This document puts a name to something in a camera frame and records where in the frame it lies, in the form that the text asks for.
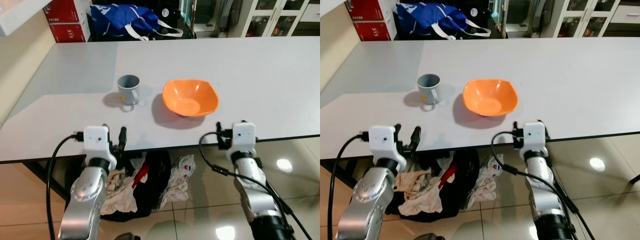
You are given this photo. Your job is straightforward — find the red cardboard box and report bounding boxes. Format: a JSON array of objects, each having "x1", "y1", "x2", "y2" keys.
[
  {"x1": 42, "y1": 0, "x2": 92, "y2": 25},
  {"x1": 350, "y1": 0, "x2": 397, "y2": 22},
  {"x1": 354, "y1": 20, "x2": 398, "y2": 42},
  {"x1": 49, "y1": 22, "x2": 92, "y2": 44}
]

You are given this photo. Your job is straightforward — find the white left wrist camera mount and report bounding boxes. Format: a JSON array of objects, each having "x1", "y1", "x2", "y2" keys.
[
  {"x1": 367, "y1": 125, "x2": 407, "y2": 172},
  {"x1": 82, "y1": 125, "x2": 119, "y2": 171}
]

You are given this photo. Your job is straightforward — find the white glass door cabinet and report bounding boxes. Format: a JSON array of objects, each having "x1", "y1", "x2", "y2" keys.
[
  {"x1": 540, "y1": 0, "x2": 640, "y2": 38},
  {"x1": 227, "y1": 0, "x2": 321, "y2": 38}
]

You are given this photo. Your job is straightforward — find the beige crumpled cloth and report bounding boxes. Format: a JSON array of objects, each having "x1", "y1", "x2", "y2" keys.
[
  {"x1": 100, "y1": 167, "x2": 139, "y2": 216},
  {"x1": 392, "y1": 169, "x2": 443, "y2": 217}
]

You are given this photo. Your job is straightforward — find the grey ceramic mug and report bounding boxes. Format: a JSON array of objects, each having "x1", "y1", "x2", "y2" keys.
[
  {"x1": 416, "y1": 73, "x2": 442, "y2": 111},
  {"x1": 116, "y1": 74, "x2": 141, "y2": 112}
]

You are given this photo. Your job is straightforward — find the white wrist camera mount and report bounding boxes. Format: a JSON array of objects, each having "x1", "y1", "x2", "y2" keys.
[
  {"x1": 82, "y1": 125, "x2": 119, "y2": 171},
  {"x1": 228, "y1": 121, "x2": 259, "y2": 162},
  {"x1": 367, "y1": 125, "x2": 407, "y2": 172},
  {"x1": 520, "y1": 120, "x2": 549, "y2": 160}
]

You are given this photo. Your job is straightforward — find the red cloth piece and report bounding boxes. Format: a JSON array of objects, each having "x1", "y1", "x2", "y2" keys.
[
  {"x1": 439, "y1": 162, "x2": 458, "y2": 190},
  {"x1": 131, "y1": 162, "x2": 151, "y2": 190}
]

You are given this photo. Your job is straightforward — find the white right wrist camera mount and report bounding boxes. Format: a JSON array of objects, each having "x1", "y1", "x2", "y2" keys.
[
  {"x1": 520, "y1": 120, "x2": 549, "y2": 160},
  {"x1": 228, "y1": 121, "x2": 259, "y2": 162}
]

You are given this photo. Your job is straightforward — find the blue fabric bag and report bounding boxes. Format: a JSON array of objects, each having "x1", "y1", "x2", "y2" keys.
[
  {"x1": 396, "y1": 2, "x2": 492, "y2": 41},
  {"x1": 90, "y1": 4, "x2": 184, "y2": 42}
]

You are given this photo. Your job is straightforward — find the dark glass cabinet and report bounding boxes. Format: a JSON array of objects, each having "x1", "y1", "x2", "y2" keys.
[
  {"x1": 492, "y1": 0, "x2": 546, "y2": 38},
  {"x1": 180, "y1": 0, "x2": 236, "y2": 40}
]

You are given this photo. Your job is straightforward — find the white printed cloth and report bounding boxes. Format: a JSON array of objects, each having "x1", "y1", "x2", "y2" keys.
[
  {"x1": 465, "y1": 152, "x2": 505, "y2": 210},
  {"x1": 159, "y1": 154, "x2": 196, "y2": 210}
]

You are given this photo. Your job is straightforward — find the orange plastic bowl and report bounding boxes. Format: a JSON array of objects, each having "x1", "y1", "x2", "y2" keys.
[
  {"x1": 161, "y1": 79, "x2": 220, "y2": 118},
  {"x1": 462, "y1": 78, "x2": 519, "y2": 118}
]

